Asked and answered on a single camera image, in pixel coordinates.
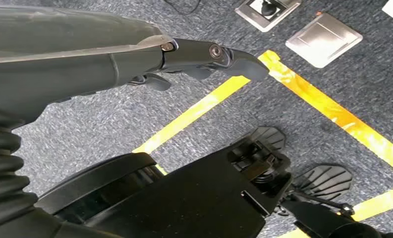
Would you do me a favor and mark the black robot leg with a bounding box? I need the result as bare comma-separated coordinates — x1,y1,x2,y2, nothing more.
84,134,294,238
280,192,393,238

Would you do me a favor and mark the black robot waist ring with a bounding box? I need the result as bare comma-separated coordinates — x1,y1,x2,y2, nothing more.
35,152,166,227

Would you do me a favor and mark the black cable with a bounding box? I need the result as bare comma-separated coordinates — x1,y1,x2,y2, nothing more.
163,0,203,16

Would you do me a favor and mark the yellow floor tape strip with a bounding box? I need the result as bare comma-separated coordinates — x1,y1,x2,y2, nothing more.
257,50,393,178
132,75,251,176
275,183,393,238

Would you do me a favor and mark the black plug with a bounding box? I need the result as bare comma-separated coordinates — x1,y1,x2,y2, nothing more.
261,0,278,17

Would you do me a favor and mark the black ribbed robot foot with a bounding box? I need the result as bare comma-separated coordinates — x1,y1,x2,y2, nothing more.
248,126,286,151
292,164,353,202

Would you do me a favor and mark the open steel floor socket box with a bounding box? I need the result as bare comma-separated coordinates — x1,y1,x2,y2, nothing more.
234,0,303,33

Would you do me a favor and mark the closed steel floor socket cover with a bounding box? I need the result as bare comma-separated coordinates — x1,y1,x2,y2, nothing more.
285,12,364,69

